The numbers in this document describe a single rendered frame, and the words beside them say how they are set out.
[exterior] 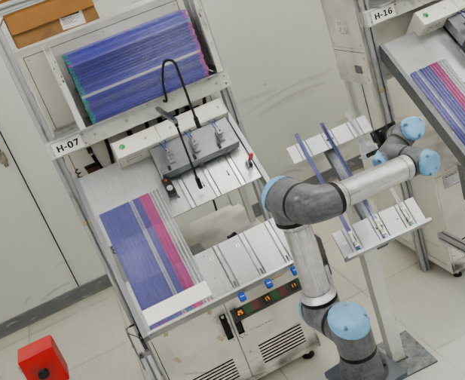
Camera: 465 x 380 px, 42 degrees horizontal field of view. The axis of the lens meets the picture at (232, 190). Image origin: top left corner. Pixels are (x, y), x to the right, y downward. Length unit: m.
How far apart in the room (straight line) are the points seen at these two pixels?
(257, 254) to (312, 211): 0.68
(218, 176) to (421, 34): 1.14
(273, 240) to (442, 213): 0.98
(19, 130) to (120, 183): 1.56
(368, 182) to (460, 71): 1.23
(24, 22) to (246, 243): 1.27
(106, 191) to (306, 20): 2.28
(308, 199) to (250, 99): 2.56
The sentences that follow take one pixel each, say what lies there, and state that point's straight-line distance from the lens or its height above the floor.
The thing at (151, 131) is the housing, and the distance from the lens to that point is 2.44.
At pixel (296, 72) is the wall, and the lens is 4.25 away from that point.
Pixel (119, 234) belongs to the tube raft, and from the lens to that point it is 2.33.
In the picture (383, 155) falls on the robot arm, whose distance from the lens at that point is 1.92.
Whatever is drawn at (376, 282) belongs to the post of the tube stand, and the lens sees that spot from 2.54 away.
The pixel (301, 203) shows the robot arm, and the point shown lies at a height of 1.17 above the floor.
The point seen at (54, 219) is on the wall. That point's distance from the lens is 4.04.
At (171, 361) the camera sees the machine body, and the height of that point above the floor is 0.36.
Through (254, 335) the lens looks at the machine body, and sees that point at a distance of 2.72.
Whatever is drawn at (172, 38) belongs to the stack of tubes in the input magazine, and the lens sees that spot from 2.39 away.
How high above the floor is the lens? 1.87
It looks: 22 degrees down
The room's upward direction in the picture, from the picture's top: 20 degrees counter-clockwise
